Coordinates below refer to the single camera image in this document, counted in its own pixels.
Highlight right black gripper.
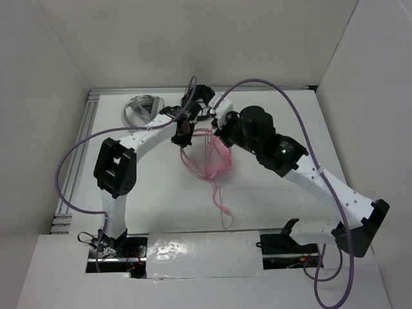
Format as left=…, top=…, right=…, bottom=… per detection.
left=211, top=111, right=261, bottom=155

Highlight pink wired headphones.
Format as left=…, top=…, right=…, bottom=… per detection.
left=180, top=128, right=234, bottom=230

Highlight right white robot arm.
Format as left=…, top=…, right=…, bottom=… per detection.
left=210, top=106, right=389, bottom=258

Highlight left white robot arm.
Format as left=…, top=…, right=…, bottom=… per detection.
left=93, top=106, right=200, bottom=257

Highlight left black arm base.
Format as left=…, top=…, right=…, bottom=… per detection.
left=77, top=230, right=149, bottom=277

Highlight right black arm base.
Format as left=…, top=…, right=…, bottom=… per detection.
left=256, top=229, right=320, bottom=270

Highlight grey white headphones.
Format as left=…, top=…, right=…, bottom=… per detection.
left=121, top=95, right=165, bottom=133

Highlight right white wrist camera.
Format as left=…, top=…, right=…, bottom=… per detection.
left=208, top=93, right=233, bottom=129

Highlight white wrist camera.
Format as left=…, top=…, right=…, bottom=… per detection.
left=208, top=93, right=233, bottom=129
left=194, top=113, right=210, bottom=124

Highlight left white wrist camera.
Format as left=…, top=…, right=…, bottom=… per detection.
left=194, top=113, right=210, bottom=124

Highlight black wired headphones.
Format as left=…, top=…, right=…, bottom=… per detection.
left=180, top=84, right=215, bottom=120

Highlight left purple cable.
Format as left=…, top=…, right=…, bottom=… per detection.
left=54, top=75, right=198, bottom=274

